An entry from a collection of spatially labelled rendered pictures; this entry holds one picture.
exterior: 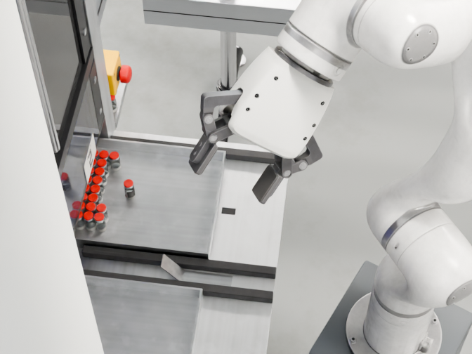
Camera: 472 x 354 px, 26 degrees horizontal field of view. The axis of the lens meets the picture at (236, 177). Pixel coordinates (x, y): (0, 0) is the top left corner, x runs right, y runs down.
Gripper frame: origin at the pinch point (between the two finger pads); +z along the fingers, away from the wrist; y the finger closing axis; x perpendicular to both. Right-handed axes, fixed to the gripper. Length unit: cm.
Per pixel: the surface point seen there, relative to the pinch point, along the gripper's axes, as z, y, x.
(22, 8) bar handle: 0.7, 21.7, -30.8
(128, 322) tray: 56, -37, -64
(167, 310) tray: 51, -42, -63
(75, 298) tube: -7, 35, 53
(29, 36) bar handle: 4.3, 18.5, -33.0
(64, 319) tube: -6, 35, 53
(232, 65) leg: 25, -89, -187
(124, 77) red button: 22, -26, -104
